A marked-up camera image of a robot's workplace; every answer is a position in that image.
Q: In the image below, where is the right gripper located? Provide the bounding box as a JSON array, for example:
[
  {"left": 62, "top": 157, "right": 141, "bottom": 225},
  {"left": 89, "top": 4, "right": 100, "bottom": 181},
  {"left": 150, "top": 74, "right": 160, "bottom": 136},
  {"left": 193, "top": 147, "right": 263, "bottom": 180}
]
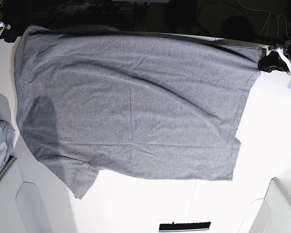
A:
[{"left": 0, "top": 21, "right": 21, "bottom": 43}]

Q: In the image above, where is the white bin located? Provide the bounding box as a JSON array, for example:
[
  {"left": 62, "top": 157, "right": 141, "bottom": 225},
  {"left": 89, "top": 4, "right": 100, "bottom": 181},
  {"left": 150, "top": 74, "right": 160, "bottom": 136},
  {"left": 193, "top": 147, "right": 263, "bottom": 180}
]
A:
[
  {"left": 0, "top": 155, "right": 64, "bottom": 233},
  {"left": 238, "top": 178, "right": 291, "bottom": 233}
]

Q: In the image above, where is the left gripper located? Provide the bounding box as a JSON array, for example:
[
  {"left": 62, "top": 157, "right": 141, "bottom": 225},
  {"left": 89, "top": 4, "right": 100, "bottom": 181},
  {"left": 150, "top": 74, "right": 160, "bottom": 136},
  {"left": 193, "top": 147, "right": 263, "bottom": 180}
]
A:
[{"left": 258, "top": 41, "right": 291, "bottom": 75}]

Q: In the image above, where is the right white bin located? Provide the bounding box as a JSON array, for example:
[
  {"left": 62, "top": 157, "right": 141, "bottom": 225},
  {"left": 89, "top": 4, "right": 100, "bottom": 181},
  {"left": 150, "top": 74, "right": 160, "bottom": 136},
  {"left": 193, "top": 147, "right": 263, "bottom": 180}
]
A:
[{"left": 238, "top": 178, "right": 291, "bottom": 233}]

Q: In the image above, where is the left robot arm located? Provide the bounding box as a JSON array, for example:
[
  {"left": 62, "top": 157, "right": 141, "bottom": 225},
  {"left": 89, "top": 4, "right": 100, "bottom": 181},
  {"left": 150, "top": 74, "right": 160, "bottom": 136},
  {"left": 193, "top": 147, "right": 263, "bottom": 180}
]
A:
[{"left": 258, "top": 41, "right": 291, "bottom": 75}]

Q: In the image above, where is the grey t-shirt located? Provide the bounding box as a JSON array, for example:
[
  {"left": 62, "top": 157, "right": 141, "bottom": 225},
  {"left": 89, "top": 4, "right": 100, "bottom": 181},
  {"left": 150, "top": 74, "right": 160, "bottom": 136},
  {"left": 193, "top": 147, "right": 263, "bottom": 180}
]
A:
[{"left": 14, "top": 26, "right": 265, "bottom": 199}]

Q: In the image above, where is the left white bin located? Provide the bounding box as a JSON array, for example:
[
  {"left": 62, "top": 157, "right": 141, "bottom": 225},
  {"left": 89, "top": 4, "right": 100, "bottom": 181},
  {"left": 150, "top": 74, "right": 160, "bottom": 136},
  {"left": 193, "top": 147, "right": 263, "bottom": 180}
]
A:
[{"left": 0, "top": 155, "right": 64, "bottom": 233}]

